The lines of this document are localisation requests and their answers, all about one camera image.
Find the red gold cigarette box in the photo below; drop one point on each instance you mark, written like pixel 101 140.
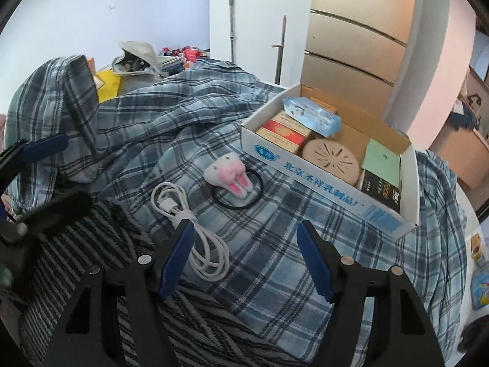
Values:
pixel 286 132

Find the red broom handle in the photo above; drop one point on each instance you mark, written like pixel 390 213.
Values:
pixel 280 48

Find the black face tissue pack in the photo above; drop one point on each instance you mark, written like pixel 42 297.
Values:
pixel 380 190

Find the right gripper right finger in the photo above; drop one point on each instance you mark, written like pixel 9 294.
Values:
pixel 401 333

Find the blue plaid shirt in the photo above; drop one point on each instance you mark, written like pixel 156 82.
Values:
pixel 266 311

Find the black faucet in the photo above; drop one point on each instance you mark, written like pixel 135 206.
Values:
pixel 474 101

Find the white cardboard tray box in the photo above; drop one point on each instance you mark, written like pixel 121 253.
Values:
pixel 357 128

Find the blue gold cigarette box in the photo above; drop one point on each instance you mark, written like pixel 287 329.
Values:
pixel 324 105

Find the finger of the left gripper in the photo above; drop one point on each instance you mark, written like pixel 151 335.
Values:
pixel 57 213
pixel 42 147

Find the dark blue clothes pile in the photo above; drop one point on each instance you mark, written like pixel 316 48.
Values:
pixel 462 116

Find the red floor clutter pile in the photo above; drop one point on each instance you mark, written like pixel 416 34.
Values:
pixel 187 53

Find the red iced tea bottle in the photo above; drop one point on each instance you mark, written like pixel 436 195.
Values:
pixel 480 287

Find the yellow plastic bag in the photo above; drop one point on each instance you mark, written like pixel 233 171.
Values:
pixel 107 85

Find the small gold foil box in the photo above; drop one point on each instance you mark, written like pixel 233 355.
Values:
pixel 477 248

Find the gold refrigerator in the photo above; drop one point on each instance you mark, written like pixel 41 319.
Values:
pixel 355 48

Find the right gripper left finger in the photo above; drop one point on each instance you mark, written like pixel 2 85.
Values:
pixel 89 331

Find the clear blue label bottle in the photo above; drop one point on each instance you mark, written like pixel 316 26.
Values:
pixel 471 332

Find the grey mop handle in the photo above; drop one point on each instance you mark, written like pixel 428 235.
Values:
pixel 232 26

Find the blue tissue pack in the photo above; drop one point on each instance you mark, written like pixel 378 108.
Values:
pixel 312 116

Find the grey canvas bag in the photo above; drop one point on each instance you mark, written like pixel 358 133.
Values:
pixel 138 58

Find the grey striped cloth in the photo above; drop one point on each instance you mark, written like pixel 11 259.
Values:
pixel 202 332

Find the bathroom vanity cabinet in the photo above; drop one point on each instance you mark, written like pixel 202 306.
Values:
pixel 465 152

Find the round tan vented disc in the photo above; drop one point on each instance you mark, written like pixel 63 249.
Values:
pixel 333 158

